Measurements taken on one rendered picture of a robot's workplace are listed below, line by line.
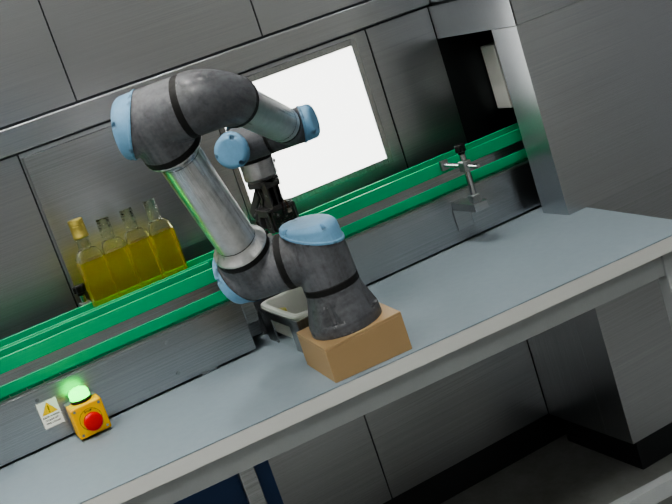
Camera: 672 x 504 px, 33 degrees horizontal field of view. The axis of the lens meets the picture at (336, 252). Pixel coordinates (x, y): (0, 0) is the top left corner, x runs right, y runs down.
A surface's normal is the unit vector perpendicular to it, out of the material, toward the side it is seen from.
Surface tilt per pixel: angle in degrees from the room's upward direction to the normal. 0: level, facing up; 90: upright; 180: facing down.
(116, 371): 90
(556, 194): 90
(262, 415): 0
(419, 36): 90
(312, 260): 92
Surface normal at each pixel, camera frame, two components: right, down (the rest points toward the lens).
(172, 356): 0.42, 0.08
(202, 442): -0.31, -0.92
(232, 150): -0.18, 0.29
